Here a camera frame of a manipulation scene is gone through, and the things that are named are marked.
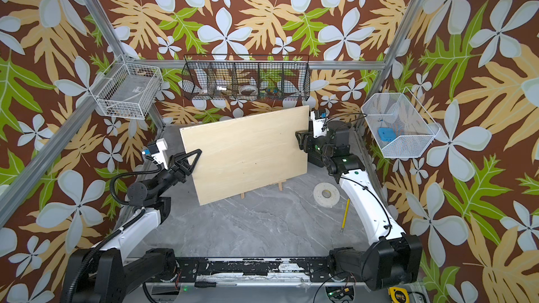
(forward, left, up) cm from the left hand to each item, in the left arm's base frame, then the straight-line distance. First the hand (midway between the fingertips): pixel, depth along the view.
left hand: (201, 152), depth 64 cm
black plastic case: (+18, -44, -29) cm, 56 cm away
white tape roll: (+3, -48, -35) cm, 59 cm away
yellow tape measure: (-34, -64, -32) cm, 79 cm away
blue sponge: (+17, -68, -10) cm, 71 cm away
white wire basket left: (+32, +37, 0) cm, 49 cm away
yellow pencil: (-7, -54, -36) cm, 65 cm away
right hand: (+14, -34, -5) cm, 38 cm away
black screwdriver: (-32, +1, -35) cm, 47 cm away
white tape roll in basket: (+44, -11, -9) cm, 46 cm away
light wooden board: (+1, -13, -2) cm, 13 cm away
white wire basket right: (+20, -75, -9) cm, 79 cm away
